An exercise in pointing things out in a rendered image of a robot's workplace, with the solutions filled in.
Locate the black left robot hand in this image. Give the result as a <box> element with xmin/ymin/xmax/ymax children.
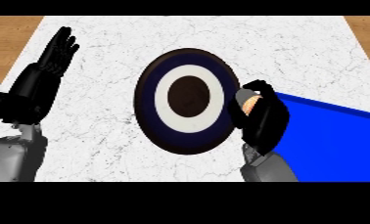
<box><xmin>0</xmin><ymin>25</ymin><xmax>81</xmax><ymax>126</ymax></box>

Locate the orange cupcake with grey wrapper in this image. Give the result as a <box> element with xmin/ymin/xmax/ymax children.
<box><xmin>234</xmin><ymin>88</ymin><xmax>265</xmax><ymax>116</ymax></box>

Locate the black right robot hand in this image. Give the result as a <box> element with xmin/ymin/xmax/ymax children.
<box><xmin>226</xmin><ymin>79</ymin><xmax>292</xmax><ymax>157</ymax></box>

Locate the blue tray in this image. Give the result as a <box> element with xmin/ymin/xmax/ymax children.
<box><xmin>274</xmin><ymin>92</ymin><xmax>370</xmax><ymax>183</ymax></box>

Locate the dark blue and white plate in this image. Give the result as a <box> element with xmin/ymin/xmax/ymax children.
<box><xmin>133</xmin><ymin>47</ymin><xmax>241</xmax><ymax>156</ymax></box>

